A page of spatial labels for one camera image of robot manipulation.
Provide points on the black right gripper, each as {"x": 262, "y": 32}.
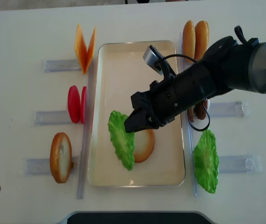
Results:
{"x": 154, "y": 108}

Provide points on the green lettuce leaf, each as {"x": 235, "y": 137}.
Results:
{"x": 123, "y": 142}
{"x": 206, "y": 162}

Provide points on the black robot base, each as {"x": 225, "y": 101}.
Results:
{"x": 137, "y": 218}

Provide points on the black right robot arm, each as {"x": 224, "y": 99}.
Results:
{"x": 225, "y": 66}

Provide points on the bread slice on tray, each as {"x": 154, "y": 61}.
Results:
{"x": 144, "y": 145}

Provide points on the outer brown meat patty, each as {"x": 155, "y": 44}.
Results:
{"x": 199, "y": 110}

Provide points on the right red tomato slice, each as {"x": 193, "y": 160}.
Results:
{"x": 83, "y": 105}

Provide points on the upright bread slice left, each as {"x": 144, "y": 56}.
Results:
{"x": 61, "y": 157}

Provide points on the clear lettuce holder strip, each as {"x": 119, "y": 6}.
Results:
{"x": 249, "y": 163}

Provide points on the clear tomato holder strip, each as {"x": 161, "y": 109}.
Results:
{"x": 42, "y": 118}

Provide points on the clear cheese holder strip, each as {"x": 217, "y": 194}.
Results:
{"x": 61, "y": 65}

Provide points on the clear bread holder strip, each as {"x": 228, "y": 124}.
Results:
{"x": 42, "y": 166}

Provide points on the white rectangular tray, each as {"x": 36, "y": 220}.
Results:
{"x": 121, "y": 71}

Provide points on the clear patty holder strip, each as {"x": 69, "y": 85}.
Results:
{"x": 229, "y": 109}

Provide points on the inner bun half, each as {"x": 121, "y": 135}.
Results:
{"x": 188, "y": 40}

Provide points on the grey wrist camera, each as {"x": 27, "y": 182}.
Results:
{"x": 151, "y": 56}

